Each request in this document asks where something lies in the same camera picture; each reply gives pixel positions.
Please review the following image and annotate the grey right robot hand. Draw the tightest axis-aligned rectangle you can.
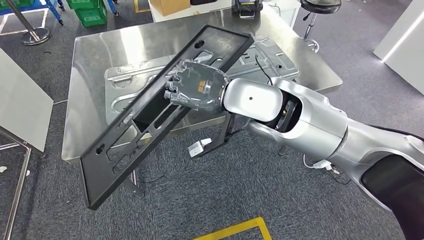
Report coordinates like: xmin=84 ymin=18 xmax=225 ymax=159
xmin=163 ymin=61 xmax=230 ymax=114

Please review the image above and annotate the stamped grey metal plate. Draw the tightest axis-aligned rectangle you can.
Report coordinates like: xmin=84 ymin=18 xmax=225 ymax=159
xmin=104 ymin=34 xmax=301 ymax=126

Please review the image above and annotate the chrome stanchion post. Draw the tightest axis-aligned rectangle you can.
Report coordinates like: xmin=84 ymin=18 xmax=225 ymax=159
xmin=4 ymin=0 xmax=51 ymax=46

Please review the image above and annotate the blue metal trolley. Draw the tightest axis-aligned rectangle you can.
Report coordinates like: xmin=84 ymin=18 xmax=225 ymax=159
xmin=0 ymin=0 xmax=120 ymax=27

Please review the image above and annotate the cardboard box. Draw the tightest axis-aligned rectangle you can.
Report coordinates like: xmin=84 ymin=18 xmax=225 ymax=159
xmin=149 ymin=0 xmax=192 ymax=17

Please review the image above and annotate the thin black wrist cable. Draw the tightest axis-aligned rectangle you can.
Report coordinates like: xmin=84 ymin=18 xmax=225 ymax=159
xmin=255 ymin=54 xmax=274 ymax=86

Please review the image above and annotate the white panel with metal frame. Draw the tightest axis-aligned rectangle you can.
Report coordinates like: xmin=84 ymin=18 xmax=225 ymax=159
xmin=0 ymin=47 xmax=55 ymax=240

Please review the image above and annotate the white display plinth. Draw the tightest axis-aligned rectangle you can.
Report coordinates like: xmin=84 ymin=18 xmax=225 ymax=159
xmin=373 ymin=0 xmax=424 ymax=97

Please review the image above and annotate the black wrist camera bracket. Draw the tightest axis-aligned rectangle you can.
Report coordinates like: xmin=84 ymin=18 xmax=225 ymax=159
xmin=198 ymin=112 xmax=244 ymax=157

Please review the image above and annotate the green plastic crate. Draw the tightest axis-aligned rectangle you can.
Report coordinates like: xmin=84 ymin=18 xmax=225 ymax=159
xmin=74 ymin=3 xmax=109 ymax=28
xmin=66 ymin=0 xmax=100 ymax=10

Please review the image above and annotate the white table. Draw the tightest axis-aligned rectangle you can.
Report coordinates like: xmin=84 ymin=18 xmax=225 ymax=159
xmin=149 ymin=0 xmax=299 ymax=26

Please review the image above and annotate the black stool with chrome base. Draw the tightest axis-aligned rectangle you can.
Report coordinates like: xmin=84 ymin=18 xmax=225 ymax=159
xmin=299 ymin=0 xmax=342 ymax=54

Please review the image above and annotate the long black plastic frame part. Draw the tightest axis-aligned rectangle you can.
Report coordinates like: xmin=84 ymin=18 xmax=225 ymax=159
xmin=79 ymin=24 xmax=255 ymax=211

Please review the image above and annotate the black router with antennas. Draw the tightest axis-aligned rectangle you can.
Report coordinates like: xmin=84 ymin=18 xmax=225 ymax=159
xmin=231 ymin=0 xmax=264 ymax=19

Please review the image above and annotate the white power plug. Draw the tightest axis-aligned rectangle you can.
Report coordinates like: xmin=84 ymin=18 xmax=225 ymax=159
xmin=312 ymin=159 xmax=340 ymax=175

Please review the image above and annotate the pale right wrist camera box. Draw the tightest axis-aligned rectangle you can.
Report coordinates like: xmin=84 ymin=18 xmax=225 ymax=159
xmin=188 ymin=138 xmax=213 ymax=159

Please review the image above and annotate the yellow floor tape marking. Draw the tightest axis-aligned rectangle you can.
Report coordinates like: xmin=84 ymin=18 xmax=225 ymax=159
xmin=192 ymin=216 xmax=273 ymax=240

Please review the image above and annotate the stainless steel workbench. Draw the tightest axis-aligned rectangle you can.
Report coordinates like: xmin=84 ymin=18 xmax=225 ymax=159
xmin=61 ymin=6 xmax=344 ymax=196

